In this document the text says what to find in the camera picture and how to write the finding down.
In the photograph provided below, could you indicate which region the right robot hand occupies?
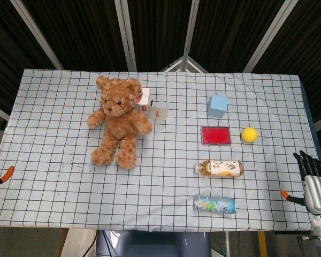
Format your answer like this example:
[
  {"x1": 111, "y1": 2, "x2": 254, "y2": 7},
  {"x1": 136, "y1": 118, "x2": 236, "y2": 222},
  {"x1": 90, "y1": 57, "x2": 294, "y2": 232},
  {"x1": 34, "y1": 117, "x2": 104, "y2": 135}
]
[{"x1": 280, "y1": 150, "x2": 321, "y2": 216}]

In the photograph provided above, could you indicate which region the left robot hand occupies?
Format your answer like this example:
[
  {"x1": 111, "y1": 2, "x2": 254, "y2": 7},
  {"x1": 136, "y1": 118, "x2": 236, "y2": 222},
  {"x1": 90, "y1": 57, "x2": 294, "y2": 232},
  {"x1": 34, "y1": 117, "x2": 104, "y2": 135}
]
[{"x1": 0, "y1": 165, "x2": 16, "y2": 191}]

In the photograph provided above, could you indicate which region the brown teddy bear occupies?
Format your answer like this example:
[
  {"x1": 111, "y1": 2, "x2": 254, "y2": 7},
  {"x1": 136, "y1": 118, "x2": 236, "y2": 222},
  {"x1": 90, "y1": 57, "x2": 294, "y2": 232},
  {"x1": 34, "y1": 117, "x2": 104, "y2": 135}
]
[{"x1": 87, "y1": 75, "x2": 154, "y2": 170}]

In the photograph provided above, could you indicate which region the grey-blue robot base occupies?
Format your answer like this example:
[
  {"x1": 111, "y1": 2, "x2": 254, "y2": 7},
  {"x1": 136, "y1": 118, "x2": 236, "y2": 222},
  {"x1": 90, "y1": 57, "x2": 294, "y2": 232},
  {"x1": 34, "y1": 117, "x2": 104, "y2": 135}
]
[{"x1": 96, "y1": 230, "x2": 212, "y2": 257}]

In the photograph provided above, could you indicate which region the yellow ball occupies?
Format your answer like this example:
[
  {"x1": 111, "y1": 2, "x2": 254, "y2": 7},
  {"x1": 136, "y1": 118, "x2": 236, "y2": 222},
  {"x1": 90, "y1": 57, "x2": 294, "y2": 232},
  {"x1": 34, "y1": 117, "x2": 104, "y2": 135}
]
[{"x1": 241, "y1": 127, "x2": 258, "y2": 142}]

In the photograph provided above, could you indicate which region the tea bottle with white cap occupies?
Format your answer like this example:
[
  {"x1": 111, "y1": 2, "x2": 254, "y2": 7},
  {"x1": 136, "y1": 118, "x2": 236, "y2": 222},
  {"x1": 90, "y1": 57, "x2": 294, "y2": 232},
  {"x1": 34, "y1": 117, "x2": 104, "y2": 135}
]
[{"x1": 194, "y1": 160, "x2": 244, "y2": 178}]

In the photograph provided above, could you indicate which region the white plastic bag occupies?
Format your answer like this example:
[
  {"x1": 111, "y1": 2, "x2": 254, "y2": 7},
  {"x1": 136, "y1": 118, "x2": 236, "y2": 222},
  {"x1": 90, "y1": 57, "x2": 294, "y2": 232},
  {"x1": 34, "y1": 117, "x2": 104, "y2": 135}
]
[{"x1": 57, "y1": 229, "x2": 97, "y2": 257}]

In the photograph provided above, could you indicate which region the light blue drink can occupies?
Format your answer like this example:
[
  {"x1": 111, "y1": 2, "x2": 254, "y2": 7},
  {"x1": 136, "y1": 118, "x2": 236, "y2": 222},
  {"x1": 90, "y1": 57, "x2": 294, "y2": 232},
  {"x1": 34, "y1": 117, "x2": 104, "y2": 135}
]
[{"x1": 194, "y1": 195, "x2": 236, "y2": 215}]

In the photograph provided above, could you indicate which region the red pad in dark case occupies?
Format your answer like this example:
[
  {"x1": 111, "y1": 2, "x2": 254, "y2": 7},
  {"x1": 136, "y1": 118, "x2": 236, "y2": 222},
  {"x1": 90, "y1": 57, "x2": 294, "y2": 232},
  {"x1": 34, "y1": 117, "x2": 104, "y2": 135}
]
[{"x1": 201, "y1": 126, "x2": 232, "y2": 146}]

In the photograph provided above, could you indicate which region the light blue cube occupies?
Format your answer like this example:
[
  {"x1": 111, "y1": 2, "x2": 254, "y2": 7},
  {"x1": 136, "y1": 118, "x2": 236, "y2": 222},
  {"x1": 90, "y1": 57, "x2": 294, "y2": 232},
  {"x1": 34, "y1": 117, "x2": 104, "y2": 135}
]
[{"x1": 207, "y1": 94, "x2": 228, "y2": 118}]

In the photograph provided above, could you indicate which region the blue checked tablecloth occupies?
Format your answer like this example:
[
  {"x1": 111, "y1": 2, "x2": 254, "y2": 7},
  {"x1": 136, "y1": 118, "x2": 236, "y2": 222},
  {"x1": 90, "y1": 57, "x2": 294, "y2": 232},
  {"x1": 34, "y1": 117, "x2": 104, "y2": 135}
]
[{"x1": 0, "y1": 69, "x2": 319, "y2": 231}]

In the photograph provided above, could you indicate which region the white box with red logo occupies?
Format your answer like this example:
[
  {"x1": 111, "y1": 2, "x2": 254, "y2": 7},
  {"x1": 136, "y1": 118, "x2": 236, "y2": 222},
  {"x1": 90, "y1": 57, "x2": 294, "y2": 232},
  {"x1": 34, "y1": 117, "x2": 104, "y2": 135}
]
[{"x1": 138, "y1": 104, "x2": 169, "y2": 121}]

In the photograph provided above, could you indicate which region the yellow post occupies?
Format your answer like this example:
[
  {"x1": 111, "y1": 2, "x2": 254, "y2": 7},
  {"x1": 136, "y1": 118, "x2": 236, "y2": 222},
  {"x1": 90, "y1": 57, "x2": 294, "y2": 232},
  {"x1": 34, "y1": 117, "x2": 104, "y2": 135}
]
[{"x1": 257, "y1": 230, "x2": 266, "y2": 257}]

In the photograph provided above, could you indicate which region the white metal frame bar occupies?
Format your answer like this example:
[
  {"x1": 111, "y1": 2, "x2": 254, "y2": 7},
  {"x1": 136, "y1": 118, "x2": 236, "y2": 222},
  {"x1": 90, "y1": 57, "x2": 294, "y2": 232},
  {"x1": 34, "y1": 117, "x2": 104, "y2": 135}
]
[
  {"x1": 242, "y1": 0, "x2": 294, "y2": 73},
  {"x1": 10, "y1": 0, "x2": 64, "y2": 70},
  {"x1": 114, "y1": 0, "x2": 137, "y2": 72},
  {"x1": 181, "y1": 0, "x2": 201, "y2": 72}
]

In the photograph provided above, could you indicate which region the white triangular frame joint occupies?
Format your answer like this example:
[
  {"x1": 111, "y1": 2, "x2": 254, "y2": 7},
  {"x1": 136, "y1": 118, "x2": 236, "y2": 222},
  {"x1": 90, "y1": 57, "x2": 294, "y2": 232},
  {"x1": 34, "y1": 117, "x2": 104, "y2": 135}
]
[{"x1": 160, "y1": 56, "x2": 208, "y2": 73}]

